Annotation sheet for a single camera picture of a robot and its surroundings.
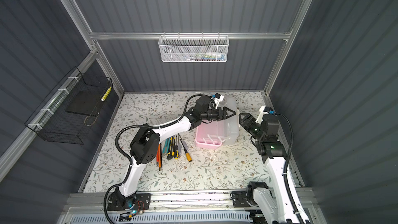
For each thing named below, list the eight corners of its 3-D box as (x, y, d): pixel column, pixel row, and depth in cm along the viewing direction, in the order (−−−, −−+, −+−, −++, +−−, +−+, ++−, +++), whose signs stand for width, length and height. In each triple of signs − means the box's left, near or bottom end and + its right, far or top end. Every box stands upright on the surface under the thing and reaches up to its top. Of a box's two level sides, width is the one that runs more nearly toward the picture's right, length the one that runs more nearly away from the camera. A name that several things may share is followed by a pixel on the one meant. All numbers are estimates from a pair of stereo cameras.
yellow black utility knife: (167, 158, 89) (166, 157, 88) (170, 138, 98) (169, 137, 96) (173, 158, 89) (173, 157, 88) (176, 138, 98) (175, 137, 96)
